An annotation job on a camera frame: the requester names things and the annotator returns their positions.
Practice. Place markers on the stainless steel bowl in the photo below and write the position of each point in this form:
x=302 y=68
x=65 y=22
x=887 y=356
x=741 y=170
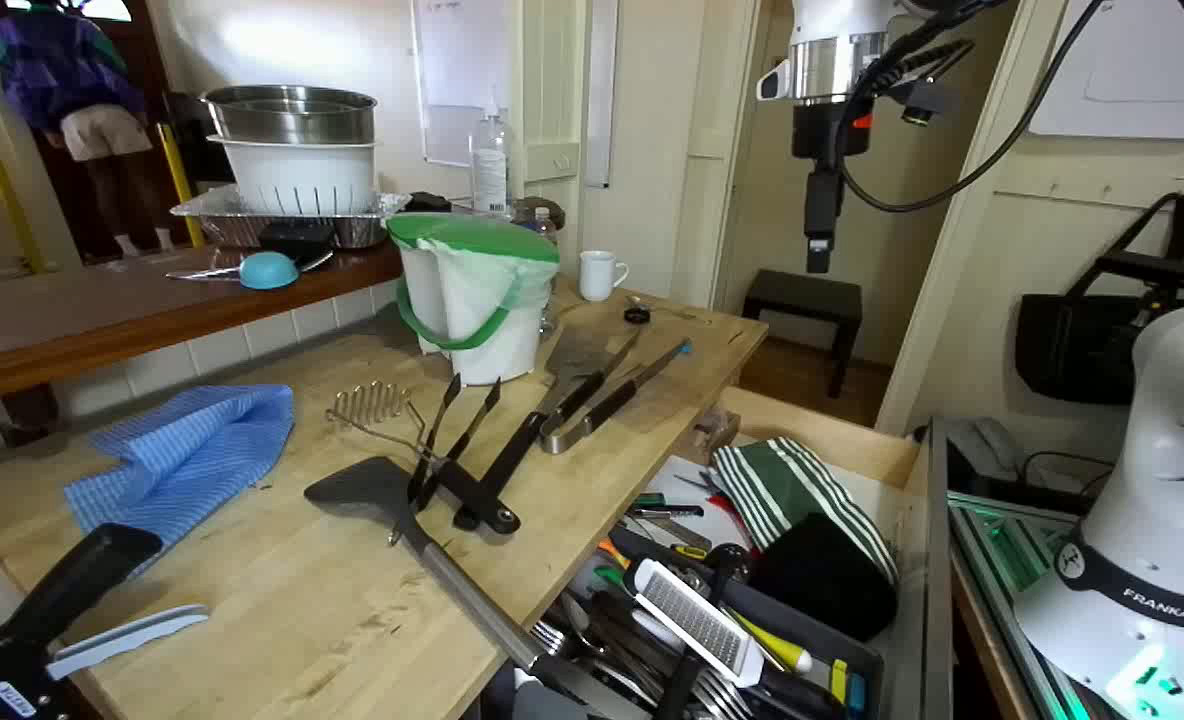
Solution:
x=295 y=113

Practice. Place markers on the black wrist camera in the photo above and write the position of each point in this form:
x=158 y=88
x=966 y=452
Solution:
x=913 y=84

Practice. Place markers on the white bucket with green lid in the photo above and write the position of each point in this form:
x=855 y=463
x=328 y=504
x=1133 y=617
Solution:
x=479 y=302

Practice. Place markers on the black cloth pouch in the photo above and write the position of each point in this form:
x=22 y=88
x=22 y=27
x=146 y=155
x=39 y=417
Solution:
x=817 y=573

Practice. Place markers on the white flat grater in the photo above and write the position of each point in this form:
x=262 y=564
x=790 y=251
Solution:
x=698 y=621

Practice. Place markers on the wooden kitchen island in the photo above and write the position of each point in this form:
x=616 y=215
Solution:
x=353 y=625

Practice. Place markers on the white ceramic mug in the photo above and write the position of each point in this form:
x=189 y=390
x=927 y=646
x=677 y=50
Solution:
x=597 y=274

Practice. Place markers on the white dish rack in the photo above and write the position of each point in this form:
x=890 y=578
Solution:
x=298 y=178

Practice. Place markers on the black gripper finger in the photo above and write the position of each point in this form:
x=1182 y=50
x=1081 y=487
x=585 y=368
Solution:
x=823 y=205

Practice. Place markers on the green white striped cloth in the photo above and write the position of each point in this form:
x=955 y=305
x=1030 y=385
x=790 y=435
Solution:
x=795 y=487

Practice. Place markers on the small black round disc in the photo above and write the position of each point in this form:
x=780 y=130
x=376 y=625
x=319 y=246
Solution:
x=639 y=313

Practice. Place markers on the blue checked cloth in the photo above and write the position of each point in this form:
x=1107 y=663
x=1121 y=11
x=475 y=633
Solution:
x=185 y=452

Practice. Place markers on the clear plastic water bottle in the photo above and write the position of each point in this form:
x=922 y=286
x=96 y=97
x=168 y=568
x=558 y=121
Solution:
x=491 y=164

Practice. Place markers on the grey steel panel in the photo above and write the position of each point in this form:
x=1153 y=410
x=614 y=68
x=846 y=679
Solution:
x=939 y=600

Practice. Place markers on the thin black utensil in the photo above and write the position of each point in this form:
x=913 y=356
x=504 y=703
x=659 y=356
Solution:
x=433 y=440
x=464 y=445

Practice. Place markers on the black stool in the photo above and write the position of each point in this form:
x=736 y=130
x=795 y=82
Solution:
x=807 y=298

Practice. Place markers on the white wall board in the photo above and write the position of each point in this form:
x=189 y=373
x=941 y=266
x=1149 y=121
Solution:
x=1138 y=65

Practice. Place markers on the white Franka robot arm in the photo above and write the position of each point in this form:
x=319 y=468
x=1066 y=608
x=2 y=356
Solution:
x=1166 y=440

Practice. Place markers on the aluminium mounting frame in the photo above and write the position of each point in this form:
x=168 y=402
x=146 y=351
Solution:
x=1005 y=545

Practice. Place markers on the utensils in drawer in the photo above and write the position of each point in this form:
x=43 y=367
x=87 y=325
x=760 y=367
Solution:
x=835 y=643

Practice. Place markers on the wooden drawer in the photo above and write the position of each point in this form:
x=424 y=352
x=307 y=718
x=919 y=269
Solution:
x=872 y=463

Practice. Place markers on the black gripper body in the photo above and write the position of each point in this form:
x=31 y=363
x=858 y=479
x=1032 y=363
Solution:
x=835 y=135

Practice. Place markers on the person in purple shirt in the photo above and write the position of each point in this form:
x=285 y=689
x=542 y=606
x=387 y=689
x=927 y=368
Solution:
x=65 y=72

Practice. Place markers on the blue bowl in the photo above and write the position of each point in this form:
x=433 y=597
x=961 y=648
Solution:
x=271 y=269

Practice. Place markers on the grey dish drying tray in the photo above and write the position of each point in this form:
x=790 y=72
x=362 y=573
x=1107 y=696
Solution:
x=204 y=201

